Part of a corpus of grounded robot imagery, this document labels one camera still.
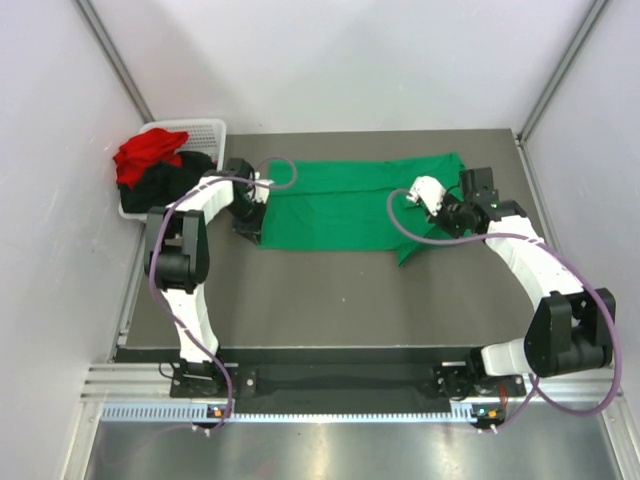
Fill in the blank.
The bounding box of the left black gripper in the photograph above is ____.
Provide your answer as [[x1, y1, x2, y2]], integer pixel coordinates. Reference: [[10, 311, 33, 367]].
[[225, 196, 268, 245]]

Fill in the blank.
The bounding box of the green t shirt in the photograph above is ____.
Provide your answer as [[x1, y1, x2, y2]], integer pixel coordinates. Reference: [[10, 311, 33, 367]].
[[260, 152, 466, 265]]

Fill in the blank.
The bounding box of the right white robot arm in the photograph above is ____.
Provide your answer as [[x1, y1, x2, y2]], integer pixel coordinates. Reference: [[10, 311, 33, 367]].
[[412, 168, 613, 396]]

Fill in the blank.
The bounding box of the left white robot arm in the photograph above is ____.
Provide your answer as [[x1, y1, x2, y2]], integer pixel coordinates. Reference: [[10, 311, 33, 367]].
[[144, 158, 273, 398]]

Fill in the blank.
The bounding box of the white plastic basket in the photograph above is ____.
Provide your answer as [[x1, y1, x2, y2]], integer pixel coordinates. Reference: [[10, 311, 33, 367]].
[[118, 118, 226, 222]]

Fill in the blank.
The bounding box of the black t shirt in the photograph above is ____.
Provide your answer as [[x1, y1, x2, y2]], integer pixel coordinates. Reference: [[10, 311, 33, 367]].
[[119, 151, 217, 214]]

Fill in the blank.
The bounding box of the red t shirt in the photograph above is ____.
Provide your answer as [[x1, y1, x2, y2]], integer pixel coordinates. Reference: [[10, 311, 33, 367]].
[[113, 128, 189, 189]]

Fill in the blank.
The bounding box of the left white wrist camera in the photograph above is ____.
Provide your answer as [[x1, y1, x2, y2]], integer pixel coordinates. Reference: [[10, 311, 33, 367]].
[[249, 172, 274, 204]]

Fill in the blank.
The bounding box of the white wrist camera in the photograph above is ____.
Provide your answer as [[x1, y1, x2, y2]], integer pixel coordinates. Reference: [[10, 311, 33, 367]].
[[249, 172, 274, 204], [406, 176, 446, 216]]

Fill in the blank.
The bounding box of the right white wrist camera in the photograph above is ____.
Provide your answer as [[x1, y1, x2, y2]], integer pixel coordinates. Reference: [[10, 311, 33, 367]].
[[406, 176, 446, 216]]

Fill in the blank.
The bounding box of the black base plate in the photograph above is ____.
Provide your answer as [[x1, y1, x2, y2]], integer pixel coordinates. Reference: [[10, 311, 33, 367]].
[[169, 363, 524, 401]]

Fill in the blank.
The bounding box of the aluminium frame rail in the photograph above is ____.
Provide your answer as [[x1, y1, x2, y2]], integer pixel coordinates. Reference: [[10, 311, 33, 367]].
[[80, 360, 625, 404]]

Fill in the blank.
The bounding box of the white slotted cable duct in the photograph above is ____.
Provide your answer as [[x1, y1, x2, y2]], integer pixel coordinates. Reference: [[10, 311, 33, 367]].
[[101, 402, 504, 424]]

